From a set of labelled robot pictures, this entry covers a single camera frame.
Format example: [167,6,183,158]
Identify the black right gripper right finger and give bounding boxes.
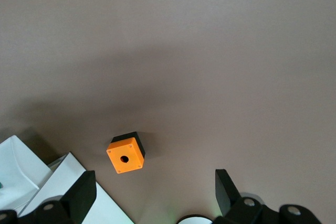
[214,168,280,224]

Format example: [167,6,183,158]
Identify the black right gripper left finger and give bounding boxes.
[35,170,98,224]

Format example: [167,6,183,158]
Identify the white plastic drawer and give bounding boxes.
[0,134,53,213]

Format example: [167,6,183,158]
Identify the orange button box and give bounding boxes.
[106,131,146,174]

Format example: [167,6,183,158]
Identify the white drawer cabinet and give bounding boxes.
[18,152,135,224]

